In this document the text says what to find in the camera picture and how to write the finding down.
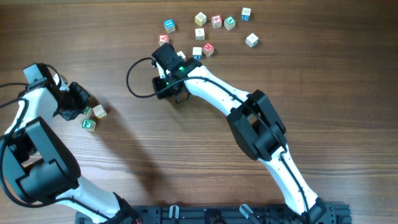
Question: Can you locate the blue C block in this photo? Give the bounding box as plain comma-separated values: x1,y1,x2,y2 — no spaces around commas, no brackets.
241,7,251,21

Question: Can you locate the plain block blue side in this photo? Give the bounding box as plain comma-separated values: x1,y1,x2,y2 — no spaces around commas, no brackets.
192,47,203,60

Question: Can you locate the blue picture block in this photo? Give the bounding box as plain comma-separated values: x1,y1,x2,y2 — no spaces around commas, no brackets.
164,19,176,33

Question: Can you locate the plain centre block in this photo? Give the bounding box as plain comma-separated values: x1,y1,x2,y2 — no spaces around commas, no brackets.
195,28,205,41

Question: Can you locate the green E block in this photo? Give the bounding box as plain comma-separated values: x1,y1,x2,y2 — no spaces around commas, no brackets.
81,119,96,131

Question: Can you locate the yellow 3 block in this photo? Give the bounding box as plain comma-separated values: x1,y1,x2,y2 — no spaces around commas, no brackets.
92,105,107,119

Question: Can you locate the green V block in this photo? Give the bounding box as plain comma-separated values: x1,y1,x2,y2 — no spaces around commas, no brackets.
224,16,236,30

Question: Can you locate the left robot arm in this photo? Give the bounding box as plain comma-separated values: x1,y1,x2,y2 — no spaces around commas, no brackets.
1,63,141,223

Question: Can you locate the red 9 block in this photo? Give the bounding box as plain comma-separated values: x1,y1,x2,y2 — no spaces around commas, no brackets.
211,15,223,29

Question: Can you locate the plain block green side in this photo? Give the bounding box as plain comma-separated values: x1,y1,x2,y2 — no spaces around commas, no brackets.
246,33,259,48

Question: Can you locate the green Z block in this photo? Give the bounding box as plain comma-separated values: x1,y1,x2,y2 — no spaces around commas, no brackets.
81,106,93,119

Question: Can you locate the red A block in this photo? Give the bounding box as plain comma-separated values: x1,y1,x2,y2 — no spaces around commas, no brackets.
159,34,169,46

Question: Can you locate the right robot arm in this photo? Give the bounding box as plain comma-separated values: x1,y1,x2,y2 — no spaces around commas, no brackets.
152,44,326,223

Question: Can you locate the red M block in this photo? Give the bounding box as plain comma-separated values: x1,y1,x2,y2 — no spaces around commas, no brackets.
202,42,215,57

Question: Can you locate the plain block red side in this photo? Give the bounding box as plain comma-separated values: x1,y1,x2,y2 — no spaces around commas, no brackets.
177,51,187,61

